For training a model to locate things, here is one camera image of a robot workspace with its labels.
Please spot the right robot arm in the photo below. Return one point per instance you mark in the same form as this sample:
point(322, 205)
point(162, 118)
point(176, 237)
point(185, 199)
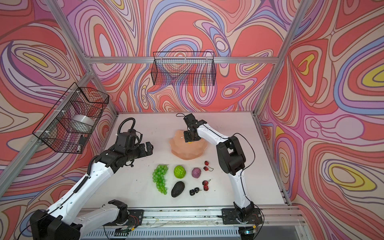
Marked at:
point(231, 159)

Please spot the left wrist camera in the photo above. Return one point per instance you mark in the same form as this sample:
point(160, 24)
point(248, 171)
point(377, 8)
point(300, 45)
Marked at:
point(127, 139)

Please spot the black wire basket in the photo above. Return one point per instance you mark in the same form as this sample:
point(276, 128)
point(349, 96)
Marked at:
point(58, 134)
point(184, 68)

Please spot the purple round fruit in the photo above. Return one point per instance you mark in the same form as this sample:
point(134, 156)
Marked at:
point(196, 173)

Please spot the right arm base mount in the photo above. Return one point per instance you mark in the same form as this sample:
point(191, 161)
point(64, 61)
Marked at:
point(234, 217)

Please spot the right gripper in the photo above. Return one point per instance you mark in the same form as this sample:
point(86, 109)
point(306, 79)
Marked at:
point(187, 138)

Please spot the pink wavy fruit bowl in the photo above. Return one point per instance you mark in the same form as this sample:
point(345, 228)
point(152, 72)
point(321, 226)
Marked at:
point(186, 151)

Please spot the black cherry pair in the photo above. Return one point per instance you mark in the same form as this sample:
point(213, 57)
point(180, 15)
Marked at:
point(194, 191)

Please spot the dark avocado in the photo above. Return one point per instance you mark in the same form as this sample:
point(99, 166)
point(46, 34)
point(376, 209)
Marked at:
point(177, 189)

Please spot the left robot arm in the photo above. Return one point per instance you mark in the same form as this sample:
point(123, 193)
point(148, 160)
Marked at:
point(61, 220)

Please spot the aluminium front rail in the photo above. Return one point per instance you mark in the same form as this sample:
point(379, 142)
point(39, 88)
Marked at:
point(273, 215)

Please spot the green grape bunch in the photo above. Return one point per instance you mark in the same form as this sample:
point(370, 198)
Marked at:
point(159, 178)

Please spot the green bumpy fruit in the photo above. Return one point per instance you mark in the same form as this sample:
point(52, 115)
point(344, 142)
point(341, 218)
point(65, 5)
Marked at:
point(179, 172)

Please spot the black wire basket back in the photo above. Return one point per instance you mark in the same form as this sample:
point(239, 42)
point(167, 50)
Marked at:
point(184, 68)

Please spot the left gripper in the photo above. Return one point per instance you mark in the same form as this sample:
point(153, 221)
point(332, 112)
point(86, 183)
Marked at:
point(143, 151)

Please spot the red cherry pair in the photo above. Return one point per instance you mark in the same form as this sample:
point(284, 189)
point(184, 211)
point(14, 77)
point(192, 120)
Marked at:
point(207, 167)
point(205, 184)

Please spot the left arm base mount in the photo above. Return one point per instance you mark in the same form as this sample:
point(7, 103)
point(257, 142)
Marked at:
point(129, 218)

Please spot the black wire basket left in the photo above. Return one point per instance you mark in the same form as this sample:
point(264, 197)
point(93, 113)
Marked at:
point(58, 134)

